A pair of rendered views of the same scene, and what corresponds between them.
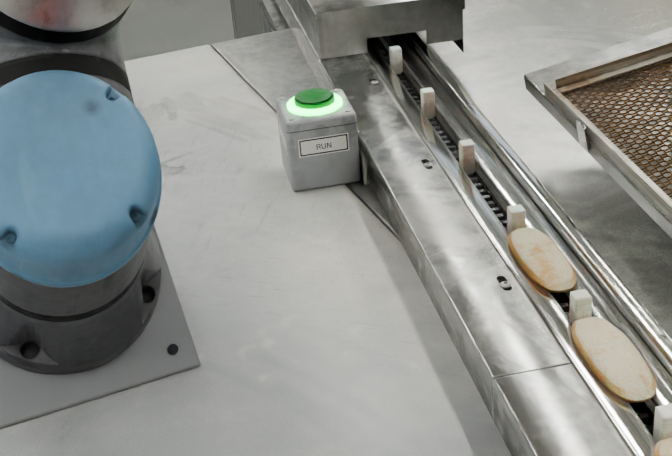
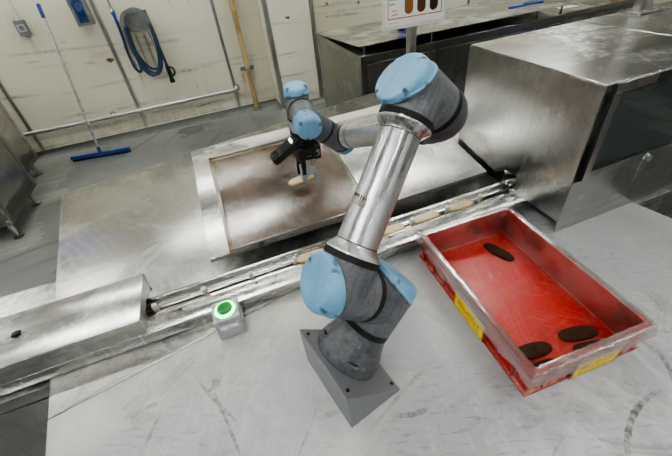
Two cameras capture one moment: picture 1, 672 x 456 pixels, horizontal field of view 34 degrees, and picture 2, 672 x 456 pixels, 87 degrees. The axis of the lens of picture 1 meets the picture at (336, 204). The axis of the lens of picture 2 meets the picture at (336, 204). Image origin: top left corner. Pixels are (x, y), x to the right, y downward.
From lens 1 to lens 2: 107 cm
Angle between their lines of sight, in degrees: 79
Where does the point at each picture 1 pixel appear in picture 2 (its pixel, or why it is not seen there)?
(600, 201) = (267, 254)
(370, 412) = not seen: hidden behind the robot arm
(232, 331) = not seen: hidden behind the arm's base
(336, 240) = (282, 311)
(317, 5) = (127, 322)
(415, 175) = (266, 284)
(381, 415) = not seen: hidden behind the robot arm
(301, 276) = (303, 316)
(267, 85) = (132, 368)
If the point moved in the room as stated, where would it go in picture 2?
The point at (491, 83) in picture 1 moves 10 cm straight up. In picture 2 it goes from (171, 285) to (158, 264)
